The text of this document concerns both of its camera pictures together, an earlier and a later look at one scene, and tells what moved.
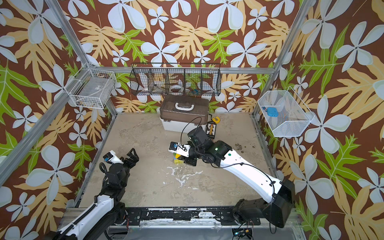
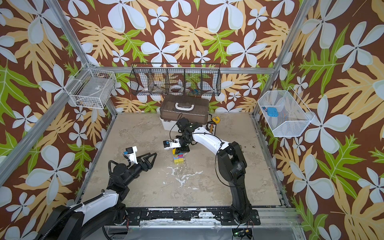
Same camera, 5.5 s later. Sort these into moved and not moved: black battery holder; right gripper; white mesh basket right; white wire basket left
Moved: right gripper
Not moved: black battery holder; white mesh basket right; white wire basket left
